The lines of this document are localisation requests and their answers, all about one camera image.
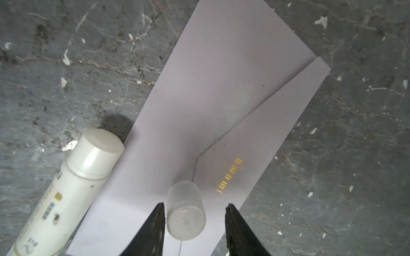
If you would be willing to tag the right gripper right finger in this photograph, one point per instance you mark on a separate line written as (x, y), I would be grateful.
(240, 239)

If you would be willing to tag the white glue stick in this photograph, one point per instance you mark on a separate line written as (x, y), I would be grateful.
(82, 175)

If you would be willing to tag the grey purple envelope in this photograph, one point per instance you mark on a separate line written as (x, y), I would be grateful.
(234, 86)

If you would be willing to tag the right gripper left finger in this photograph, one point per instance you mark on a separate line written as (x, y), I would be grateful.
(149, 240)

